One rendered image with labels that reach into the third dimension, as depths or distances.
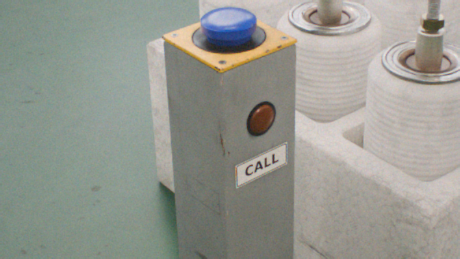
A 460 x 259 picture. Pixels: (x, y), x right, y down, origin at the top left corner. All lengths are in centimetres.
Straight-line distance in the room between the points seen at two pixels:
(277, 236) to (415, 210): 11
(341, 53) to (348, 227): 15
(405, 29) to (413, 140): 17
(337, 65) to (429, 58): 9
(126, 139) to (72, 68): 22
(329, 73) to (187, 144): 18
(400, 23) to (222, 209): 30
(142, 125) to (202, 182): 48
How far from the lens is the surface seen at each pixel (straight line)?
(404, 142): 73
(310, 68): 79
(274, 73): 63
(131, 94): 121
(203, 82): 61
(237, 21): 62
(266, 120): 63
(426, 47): 73
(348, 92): 80
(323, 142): 76
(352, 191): 74
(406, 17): 86
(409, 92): 71
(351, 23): 80
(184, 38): 63
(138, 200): 100
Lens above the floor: 59
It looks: 32 degrees down
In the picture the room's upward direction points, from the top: 2 degrees counter-clockwise
